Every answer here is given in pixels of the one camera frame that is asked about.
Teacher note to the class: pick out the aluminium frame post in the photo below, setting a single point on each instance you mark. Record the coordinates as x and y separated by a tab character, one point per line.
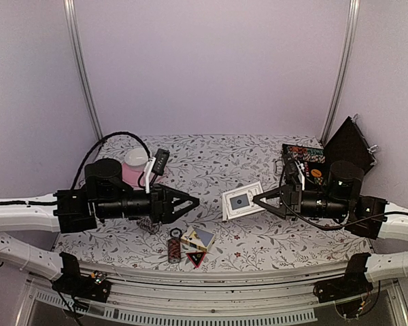
349	37
76	45

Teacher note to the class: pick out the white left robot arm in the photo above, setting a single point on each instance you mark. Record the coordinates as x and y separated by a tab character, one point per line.
104	196

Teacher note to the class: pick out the floral table mat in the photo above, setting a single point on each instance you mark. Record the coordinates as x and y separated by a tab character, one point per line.
205	166

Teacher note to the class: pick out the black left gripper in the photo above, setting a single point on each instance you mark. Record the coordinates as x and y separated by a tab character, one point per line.
162	206

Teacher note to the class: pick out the metal front rail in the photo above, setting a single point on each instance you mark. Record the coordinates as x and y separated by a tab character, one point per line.
156	297

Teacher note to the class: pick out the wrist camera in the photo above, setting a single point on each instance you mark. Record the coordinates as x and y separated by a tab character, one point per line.
293	172
154	168

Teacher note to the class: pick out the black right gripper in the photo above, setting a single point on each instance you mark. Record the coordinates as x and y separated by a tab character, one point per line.
287	193

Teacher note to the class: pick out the grey orange chip stack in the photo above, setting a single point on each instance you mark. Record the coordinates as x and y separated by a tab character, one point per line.
148	226

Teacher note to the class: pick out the blue beige card deck box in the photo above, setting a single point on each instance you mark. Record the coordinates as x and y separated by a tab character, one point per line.
199	239

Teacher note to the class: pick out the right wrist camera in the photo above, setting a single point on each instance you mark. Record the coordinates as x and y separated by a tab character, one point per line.
293	172

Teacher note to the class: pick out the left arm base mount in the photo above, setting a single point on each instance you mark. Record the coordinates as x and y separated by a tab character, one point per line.
94	287

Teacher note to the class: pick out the chip rows in case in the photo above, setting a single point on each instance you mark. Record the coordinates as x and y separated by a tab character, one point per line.
305	154

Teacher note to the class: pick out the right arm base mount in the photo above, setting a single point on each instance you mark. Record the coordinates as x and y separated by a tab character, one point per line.
353	282

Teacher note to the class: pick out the white ceramic bowl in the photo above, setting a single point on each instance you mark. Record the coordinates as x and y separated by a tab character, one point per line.
136	157

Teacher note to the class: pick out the orange big blind button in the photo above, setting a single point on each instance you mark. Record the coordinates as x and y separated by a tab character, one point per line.
316	173

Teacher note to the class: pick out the right aluminium frame post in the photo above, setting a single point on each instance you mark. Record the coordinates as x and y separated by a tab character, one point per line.
349	37

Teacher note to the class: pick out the black red triangle button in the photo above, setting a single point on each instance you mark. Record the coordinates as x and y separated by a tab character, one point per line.
196	258

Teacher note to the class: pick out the left aluminium frame post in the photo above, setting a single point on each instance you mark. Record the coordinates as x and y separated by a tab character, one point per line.
76	45

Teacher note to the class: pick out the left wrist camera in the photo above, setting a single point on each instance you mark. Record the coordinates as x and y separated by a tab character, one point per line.
154	168

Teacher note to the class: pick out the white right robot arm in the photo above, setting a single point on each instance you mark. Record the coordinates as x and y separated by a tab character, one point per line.
363	216

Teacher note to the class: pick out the pink saucer plate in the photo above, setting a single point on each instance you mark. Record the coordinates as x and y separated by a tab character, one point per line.
132	170

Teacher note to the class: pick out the black poker set case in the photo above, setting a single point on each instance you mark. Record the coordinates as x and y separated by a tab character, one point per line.
349	144

